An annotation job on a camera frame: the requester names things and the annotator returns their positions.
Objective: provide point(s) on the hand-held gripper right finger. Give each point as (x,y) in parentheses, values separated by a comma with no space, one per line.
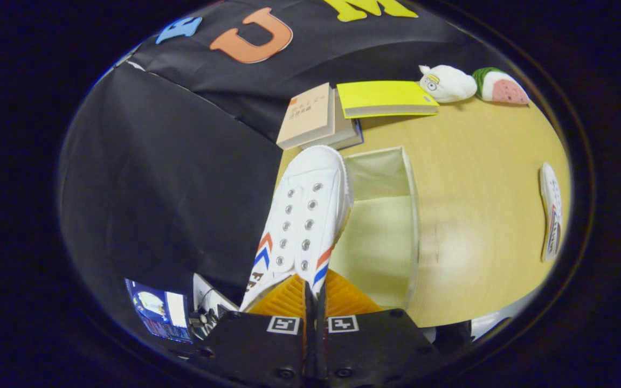
(375,350)

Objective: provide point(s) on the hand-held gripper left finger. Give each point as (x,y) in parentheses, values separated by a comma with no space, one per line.
(262,350)

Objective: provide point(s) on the green fabric storage box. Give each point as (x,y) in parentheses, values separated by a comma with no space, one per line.
(380,242)

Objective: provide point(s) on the white canvas shoe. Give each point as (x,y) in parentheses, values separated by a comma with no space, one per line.
(552,210)
(299,215)

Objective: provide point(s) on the computer monitor screen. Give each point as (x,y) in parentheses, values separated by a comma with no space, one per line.
(157,310)

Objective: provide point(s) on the black backdrop cloth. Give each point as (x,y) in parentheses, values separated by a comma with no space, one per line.
(170,178)

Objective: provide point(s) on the beige paperback book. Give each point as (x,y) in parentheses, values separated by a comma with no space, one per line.
(306,116)

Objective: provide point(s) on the yellow book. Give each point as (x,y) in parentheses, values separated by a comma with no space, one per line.
(383,94)

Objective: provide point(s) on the white plush toy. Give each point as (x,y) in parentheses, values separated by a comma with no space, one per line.
(448,83)

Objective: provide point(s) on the watermelon slice plush toy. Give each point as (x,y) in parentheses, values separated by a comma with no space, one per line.
(504,89)

